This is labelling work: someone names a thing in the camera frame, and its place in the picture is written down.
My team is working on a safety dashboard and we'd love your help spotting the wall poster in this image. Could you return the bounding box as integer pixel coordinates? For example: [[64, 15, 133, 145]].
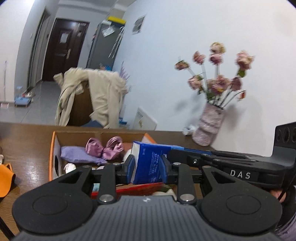
[[132, 14, 147, 35]]

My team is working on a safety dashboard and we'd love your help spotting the purple feather decoration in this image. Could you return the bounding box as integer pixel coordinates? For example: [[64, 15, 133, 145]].
[[119, 61, 133, 91]]

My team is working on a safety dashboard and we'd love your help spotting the grey interior door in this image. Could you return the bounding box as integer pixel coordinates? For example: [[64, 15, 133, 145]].
[[27, 9, 51, 89]]

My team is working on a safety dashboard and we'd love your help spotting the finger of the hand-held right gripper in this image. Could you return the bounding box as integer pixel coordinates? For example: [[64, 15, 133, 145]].
[[203, 150, 274, 161], [168, 149, 232, 172]]

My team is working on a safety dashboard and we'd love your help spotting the blue cushion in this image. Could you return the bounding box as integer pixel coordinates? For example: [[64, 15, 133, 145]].
[[82, 120, 102, 128]]

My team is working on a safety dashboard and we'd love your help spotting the orange-sided cardboard box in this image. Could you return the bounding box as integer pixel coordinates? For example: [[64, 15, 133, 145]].
[[48, 130, 165, 200]]

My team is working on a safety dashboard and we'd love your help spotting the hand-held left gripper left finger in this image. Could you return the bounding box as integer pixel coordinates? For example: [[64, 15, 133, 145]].
[[59, 154, 135, 205]]

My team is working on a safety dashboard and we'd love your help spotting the blue flat package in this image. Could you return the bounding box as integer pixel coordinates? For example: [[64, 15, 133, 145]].
[[14, 96, 32, 107]]

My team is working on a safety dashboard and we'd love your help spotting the brown chair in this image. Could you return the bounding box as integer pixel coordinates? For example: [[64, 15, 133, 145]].
[[68, 80, 105, 127]]

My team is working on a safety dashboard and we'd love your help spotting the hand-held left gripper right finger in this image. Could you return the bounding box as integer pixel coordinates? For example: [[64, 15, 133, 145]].
[[159, 154, 236, 206]]

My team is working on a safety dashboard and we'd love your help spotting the pink patterned vase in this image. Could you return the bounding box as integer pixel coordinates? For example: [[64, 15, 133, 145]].
[[192, 103, 226, 147]]

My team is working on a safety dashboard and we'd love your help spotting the bunch of dried pink roses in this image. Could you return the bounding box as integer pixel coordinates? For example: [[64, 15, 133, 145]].
[[174, 42, 255, 108]]

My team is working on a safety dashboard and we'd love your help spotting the yellow box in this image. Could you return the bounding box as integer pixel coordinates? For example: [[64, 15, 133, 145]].
[[107, 16, 127, 25]]

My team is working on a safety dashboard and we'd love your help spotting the lavender folded cloth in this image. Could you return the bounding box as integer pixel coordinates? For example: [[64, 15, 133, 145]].
[[60, 146, 110, 164]]

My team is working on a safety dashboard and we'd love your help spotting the blue tissue packet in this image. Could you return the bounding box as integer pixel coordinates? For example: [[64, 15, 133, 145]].
[[131, 141, 186, 185]]

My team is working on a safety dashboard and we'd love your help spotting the grey refrigerator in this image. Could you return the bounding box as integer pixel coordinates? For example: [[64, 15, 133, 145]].
[[86, 22, 125, 70]]

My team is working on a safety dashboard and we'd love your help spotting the white mop stick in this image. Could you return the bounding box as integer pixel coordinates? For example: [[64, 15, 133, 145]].
[[3, 60, 8, 103]]

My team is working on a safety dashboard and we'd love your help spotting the person's right hand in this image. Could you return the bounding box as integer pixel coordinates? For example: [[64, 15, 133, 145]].
[[269, 188, 291, 204]]

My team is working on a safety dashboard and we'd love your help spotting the white flat panel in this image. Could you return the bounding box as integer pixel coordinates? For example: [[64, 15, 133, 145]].
[[133, 107, 158, 131]]

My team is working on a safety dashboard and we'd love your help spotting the beige coat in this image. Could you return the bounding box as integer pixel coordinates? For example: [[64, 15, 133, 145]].
[[54, 67, 129, 129]]

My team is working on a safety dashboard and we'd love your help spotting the pink satin cloth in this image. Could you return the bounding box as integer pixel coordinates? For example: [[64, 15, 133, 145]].
[[85, 136, 125, 161]]

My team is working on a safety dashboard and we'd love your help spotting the small white packet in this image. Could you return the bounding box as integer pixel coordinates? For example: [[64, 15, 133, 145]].
[[183, 125, 197, 136]]

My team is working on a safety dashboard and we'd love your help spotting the orange soft bag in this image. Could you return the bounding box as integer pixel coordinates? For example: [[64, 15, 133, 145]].
[[0, 163, 16, 198]]

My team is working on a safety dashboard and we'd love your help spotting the clear bag with papers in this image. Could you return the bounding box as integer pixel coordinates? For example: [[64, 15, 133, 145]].
[[102, 26, 115, 38]]

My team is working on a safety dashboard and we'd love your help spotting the hanging packet strip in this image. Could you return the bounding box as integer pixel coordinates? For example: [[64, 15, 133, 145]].
[[109, 26, 125, 59]]

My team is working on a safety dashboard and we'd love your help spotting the dark brown door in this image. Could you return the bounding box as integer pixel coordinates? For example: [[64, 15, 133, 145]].
[[42, 19, 90, 82]]

